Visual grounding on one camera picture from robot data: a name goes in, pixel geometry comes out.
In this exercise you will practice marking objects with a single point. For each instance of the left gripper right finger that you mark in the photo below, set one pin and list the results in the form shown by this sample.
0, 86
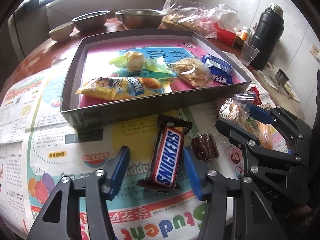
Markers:
253, 217

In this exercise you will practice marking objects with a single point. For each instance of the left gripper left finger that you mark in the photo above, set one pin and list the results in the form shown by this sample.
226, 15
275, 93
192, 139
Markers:
59, 217

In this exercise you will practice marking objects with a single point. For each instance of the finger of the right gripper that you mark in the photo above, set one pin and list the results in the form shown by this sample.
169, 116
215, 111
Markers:
236, 135
265, 116

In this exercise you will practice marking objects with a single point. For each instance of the red candy stick packet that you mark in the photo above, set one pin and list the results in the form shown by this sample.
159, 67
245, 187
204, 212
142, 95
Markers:
253, 91

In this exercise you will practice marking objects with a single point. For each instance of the small brown candy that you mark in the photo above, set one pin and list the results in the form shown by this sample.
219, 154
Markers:
204, 147

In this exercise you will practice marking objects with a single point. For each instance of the blue Oreo packet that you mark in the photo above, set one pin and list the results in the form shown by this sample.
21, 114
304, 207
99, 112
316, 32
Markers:
220, 70

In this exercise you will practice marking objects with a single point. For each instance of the clear-wrapped flaky pastry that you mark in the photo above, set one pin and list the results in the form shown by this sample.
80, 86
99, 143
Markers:
191, 70

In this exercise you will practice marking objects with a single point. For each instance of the Snickers bar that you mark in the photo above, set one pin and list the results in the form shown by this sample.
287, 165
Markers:
163, 168

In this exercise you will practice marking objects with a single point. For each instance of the yellow snack bar packet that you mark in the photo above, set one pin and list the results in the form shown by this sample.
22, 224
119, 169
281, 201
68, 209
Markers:
121, 88

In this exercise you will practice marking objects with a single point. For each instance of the green-wrapped yellow cake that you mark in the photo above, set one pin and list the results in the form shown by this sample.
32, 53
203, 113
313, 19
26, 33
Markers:
136, 64

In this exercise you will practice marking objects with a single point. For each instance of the small steel cup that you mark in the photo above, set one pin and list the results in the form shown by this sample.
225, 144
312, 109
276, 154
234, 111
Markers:
281, 78

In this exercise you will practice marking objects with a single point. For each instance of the clear plastic cup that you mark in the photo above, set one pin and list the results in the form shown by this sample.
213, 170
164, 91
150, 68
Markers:
248, 53

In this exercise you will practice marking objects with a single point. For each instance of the black thermos flask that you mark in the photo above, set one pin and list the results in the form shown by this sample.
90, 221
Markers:
267, 35

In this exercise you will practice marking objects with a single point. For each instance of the large newspaper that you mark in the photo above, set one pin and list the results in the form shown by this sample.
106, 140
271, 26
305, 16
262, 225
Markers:
38, 147

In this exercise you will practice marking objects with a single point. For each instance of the orange pill bottle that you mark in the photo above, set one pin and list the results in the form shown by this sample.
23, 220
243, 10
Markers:
245, 34

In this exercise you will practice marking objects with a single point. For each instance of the red tissue box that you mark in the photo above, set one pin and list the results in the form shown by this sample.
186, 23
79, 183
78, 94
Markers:
225, 36

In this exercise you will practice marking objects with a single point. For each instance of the plastic bag with bread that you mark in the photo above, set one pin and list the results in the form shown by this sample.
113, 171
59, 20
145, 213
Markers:
198, 17

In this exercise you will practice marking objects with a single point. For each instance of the grey box with pink book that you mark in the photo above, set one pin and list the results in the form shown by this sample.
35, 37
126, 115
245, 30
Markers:
91, 62

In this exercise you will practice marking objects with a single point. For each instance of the large steel bowl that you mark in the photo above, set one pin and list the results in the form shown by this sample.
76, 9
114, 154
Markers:
140, 18

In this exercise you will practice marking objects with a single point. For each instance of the small white ceramic bowl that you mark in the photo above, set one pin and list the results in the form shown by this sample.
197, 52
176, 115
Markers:
61, 32

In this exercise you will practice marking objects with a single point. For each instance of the dark steel bowl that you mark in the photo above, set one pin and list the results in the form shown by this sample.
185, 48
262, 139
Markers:
91, 20

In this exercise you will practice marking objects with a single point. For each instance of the wall power socket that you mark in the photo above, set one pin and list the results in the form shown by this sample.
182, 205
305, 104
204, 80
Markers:
315, 52

